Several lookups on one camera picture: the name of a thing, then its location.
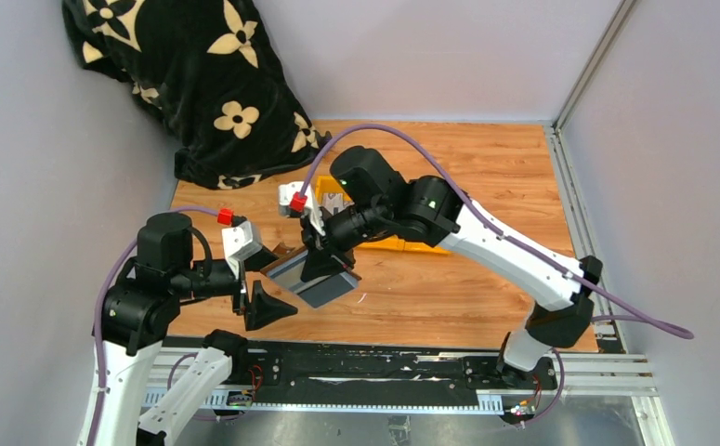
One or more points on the yellow bin right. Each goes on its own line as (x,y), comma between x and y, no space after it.
(433,249)

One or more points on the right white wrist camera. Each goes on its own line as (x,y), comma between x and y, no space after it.
(297,199)

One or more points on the aluminium frame post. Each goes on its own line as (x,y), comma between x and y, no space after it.
(620,16)

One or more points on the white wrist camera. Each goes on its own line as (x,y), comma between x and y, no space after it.
(240,243)
(297,199)

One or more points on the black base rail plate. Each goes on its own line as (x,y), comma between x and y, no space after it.
(344,375)

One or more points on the brown leather card holder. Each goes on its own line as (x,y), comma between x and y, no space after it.
(317,279)

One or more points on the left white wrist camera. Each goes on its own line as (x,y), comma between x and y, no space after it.
(240,243)

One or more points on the black floral blanket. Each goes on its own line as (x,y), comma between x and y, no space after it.
(207,72)

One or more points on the yellow bin left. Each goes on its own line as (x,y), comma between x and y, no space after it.
(330,195)

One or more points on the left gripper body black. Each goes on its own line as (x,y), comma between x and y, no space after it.
(240,288)

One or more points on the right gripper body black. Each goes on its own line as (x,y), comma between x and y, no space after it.
(324,243)

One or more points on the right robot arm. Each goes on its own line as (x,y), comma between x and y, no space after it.
(432,210)

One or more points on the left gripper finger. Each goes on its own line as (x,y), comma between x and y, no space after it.
(260,260)
(263,309)

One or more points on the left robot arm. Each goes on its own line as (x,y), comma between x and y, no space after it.
(154,278)

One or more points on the yellow bin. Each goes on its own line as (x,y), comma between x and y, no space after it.
(330,195)
(394,244)
(433,249)

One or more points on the yellow bin middle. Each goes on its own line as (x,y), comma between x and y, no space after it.
(394,244)

